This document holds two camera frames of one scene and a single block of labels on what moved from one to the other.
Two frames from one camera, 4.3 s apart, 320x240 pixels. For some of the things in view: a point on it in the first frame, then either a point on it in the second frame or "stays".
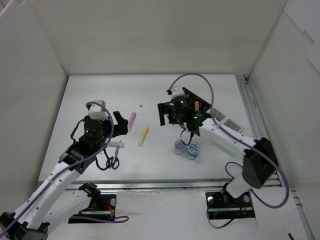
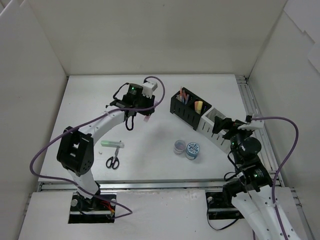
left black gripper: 116,125 -> 146,103
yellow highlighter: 143,136 -> 198,108
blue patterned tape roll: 192,151 stays
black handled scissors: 113,162 stays
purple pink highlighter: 131,121 -> 146,118
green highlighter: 116,144 stays
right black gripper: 166,113 -> 230,128
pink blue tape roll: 179,147 stays
